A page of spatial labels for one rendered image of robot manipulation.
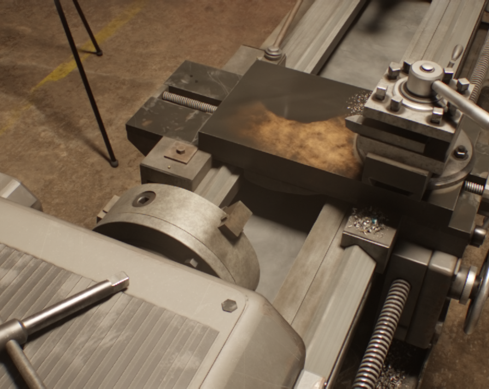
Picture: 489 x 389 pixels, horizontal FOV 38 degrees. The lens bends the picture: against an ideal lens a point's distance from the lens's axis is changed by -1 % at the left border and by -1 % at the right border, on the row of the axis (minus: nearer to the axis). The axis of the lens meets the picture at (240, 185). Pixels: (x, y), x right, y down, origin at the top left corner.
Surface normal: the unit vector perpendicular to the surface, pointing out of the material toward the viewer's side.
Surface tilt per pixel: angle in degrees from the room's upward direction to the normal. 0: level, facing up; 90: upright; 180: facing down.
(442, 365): 0
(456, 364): 0
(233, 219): 40
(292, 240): 11
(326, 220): 0
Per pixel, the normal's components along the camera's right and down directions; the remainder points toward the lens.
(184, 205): 0.18, -0.67
